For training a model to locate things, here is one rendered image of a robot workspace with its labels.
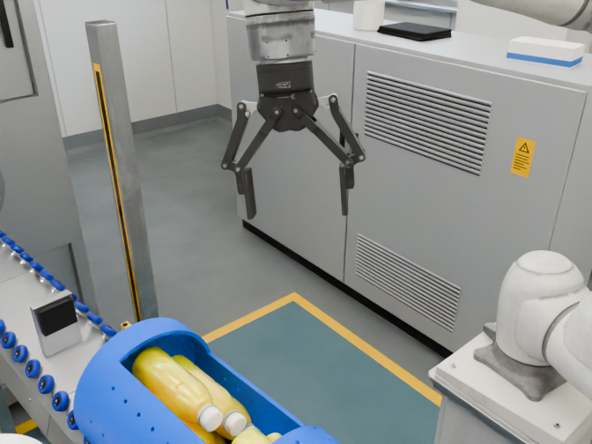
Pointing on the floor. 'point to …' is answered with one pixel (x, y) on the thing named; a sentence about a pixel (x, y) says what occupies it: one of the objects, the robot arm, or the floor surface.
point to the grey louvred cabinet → (424, 173)
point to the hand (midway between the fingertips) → (297, 207)
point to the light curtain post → (122, 163)
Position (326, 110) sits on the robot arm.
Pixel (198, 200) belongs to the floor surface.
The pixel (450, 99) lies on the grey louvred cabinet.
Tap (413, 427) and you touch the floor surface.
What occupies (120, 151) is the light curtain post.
